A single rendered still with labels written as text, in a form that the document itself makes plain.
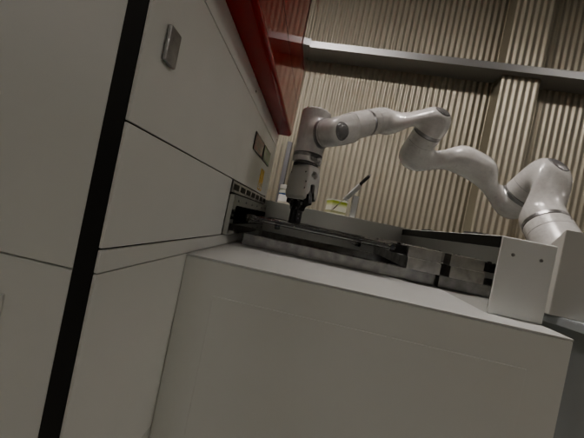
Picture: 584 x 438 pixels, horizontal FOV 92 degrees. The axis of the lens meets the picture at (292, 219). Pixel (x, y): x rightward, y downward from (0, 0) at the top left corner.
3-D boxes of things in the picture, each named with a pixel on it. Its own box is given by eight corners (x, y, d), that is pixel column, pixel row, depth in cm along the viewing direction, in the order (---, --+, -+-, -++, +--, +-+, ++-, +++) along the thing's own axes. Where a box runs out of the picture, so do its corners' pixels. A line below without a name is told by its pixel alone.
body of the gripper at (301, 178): (328, 165, 80) (319, 203, 80) (305, 166, 88) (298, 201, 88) (308, 157, 76) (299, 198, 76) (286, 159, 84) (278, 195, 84)
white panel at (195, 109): (72, 268, 28) (154, -126, 28) (251, 235, 109) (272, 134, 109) (101, 275, 28) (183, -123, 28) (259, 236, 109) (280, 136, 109)
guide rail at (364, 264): (241, 243, 74) (243, 232, 74) (243, 243, 76) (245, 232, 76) (432, 285, 71) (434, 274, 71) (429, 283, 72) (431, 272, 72)
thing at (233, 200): (220, 233, 64) (228, 192, 64) (257, 228, 108) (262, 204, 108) (227, 235, 64) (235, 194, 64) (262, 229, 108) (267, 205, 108)
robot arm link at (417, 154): (561, 198, 88) (518, 230, 100) (552, 180, 97) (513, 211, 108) (415, 128, 94) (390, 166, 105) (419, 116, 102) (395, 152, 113)
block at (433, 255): (407, 256, 68) (409, 244, 68) (402, 255, 72) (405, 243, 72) (440, 263, 68) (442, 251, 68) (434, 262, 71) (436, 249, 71)
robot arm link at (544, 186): (547, 245, 89) (520, 198, 105) (610, 206, 76) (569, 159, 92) (512, 232, 88) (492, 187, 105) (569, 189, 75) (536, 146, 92)
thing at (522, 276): (487, 313, 49) (503, 235, 49) (395, 265, 104) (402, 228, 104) (543, 325, 49) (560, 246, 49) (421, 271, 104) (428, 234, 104)
